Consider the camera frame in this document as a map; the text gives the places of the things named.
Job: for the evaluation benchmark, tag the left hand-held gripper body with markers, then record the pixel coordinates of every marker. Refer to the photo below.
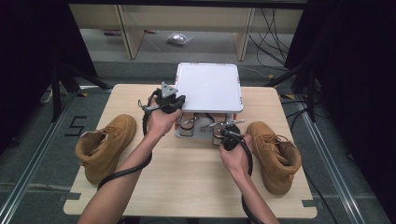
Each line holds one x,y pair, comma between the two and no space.
166,101

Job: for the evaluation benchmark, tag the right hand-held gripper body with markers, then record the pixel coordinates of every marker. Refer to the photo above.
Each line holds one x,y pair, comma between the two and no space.
232,138

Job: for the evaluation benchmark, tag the white two-tier shoe rack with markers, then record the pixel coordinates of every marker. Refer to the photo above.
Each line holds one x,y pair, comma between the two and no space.
208,87

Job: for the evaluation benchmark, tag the tan suede boot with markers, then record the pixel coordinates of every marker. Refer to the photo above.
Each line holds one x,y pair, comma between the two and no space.
274,158
106,143

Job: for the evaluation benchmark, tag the person's right hand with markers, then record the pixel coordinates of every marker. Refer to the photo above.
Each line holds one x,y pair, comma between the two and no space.
236,160

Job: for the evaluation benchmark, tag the person's left hand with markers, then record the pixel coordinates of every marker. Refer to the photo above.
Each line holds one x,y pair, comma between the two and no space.
160,123

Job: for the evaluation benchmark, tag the clear plastic bag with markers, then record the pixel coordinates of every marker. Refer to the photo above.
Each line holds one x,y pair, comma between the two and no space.
179,39

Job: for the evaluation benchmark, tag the beige wooden desk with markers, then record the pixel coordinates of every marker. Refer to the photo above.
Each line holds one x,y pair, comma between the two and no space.
186,18

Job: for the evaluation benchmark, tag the black metal stand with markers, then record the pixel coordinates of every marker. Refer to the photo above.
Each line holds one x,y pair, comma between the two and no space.
311,96
56,93

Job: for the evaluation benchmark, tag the black curtain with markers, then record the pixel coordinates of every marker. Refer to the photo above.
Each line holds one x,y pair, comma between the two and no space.
358,77
28,62

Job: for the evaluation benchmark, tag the aluminium floor rail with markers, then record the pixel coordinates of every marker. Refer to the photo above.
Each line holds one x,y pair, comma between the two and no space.
330,161
34,158

